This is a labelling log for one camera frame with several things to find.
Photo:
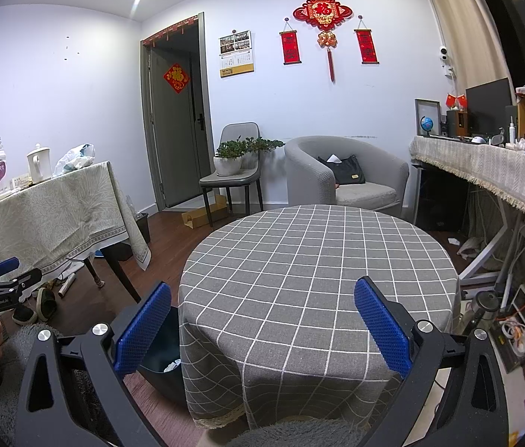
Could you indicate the white paper roll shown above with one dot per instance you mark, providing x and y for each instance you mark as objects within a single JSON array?
[{"x": 67, "y": 285}]

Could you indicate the white security camera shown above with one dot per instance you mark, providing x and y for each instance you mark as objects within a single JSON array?
[{"x": 444, "y": 56}]

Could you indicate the flat cardboard box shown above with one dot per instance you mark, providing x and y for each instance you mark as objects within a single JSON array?
[{"x": 197, "y": 218}]

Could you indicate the plastic bag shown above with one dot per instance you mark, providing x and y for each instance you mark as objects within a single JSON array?
[{"x": 74, "y": 160}]

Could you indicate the table with beige tablecloth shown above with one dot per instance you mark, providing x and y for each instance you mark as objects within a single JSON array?
[{"x": 48, "y": 214}]

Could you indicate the dark slipper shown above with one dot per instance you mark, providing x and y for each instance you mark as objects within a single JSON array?
[
  {"x": 24, "y": 317},
  {"x": 47, "y": 302}
]

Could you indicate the red hanging scroll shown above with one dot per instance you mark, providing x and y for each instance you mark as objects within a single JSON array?
[
  {"x": 291, "y": 46},
  {"x": 366, "y": 46}
]

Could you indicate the picture frame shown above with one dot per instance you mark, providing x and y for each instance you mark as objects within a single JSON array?
[{"x": 427, "y": 107}]

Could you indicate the small black bin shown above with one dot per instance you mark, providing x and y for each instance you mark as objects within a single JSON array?
[{"x": 141, "y": 228}]

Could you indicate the black monitor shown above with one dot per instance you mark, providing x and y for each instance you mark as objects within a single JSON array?
[{"x": 488, "y": 107}]

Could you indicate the dark teal waste bin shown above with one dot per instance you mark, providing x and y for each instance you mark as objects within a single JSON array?
[{"x": 160, "y": 358}]

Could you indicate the red knot wall ornament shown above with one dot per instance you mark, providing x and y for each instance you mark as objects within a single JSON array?
[{"x": 323, "y": 11}]

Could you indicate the grey armchair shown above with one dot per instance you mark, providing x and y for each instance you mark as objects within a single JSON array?
[{"x": 304, "y": 167}]

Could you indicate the brown speaker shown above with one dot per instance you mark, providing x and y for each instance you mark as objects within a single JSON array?
[{"x": 453, "y": 123}]

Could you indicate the grey door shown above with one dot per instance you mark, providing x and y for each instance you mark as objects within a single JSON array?
[{"x": 174, "y": 149}]

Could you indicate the red door fringe garland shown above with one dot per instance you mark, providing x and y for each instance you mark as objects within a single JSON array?
[{"x": 169, "y": 31}]

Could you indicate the blue globe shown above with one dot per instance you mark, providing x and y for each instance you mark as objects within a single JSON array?
[{"x": 427, "y": 123}]

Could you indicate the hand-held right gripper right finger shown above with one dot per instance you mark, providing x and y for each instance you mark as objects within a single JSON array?
[{"x": 381, "y": 330}]

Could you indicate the white kettle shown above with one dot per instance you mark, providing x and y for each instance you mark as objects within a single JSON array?
[{"x": 41, "y": 163}]

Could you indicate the small white paper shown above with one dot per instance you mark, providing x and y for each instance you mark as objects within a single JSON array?
[{"x": 334, "y": 159}]

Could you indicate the round table grey checked tablecloth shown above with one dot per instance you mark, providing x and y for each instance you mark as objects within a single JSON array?
[{"x": 290, "y": 265}]

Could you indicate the red diamond door decoration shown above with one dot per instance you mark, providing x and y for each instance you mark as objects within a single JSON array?
[{"x": 177, "y": 78}]

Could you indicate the beige curtain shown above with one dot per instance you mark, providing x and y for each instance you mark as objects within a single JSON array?
[{"x": 472, "y": 32}]

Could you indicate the slim white bottle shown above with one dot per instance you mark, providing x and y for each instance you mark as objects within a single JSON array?
[{"x": 510, "y": 135}]

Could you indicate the potted plant white pot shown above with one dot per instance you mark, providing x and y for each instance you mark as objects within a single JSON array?
[{"x": 227, "y": 165}]

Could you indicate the wall calendar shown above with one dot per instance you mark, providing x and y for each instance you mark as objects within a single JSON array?
[{"x": 237, "y": 56}]

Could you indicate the person's grey fleece trousers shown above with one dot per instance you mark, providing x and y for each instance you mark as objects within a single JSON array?
[{"x": 290, "y": 435}]

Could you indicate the small red flags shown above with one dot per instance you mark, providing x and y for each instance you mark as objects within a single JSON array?
[{"x": 455, "y": 100}]

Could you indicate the grey dining chair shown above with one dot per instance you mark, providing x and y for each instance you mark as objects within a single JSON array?
[{"x": 239, "y": 135}]

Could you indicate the black handbag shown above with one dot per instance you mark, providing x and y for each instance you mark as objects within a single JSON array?
[{"x": 346, "y": 172}]

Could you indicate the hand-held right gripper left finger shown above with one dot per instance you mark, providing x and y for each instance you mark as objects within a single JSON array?
[{"x": 144, "y": 326}]

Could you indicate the long desk beige fringed cloth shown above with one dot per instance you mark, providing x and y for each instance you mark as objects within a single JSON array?
[{"x": 500, "y": 163}]

